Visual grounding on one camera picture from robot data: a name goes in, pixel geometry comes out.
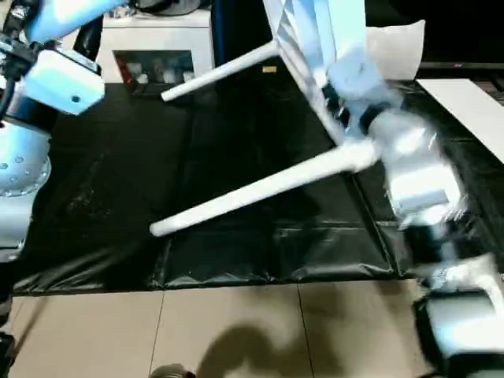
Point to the white plastic table leg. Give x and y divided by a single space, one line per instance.
260 189
71 16
220 72

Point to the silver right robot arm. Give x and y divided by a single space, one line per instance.
413 173

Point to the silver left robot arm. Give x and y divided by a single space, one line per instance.
20 165

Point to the white flat board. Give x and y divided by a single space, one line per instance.
465 102

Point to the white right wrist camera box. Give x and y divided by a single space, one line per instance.
354 75

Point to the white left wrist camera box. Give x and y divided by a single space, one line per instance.
63 83

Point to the white sideboard cabinet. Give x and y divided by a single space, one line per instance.
157 31

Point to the grey pillow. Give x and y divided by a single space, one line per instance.
402 51

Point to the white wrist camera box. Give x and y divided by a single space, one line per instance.
63 83
354 75

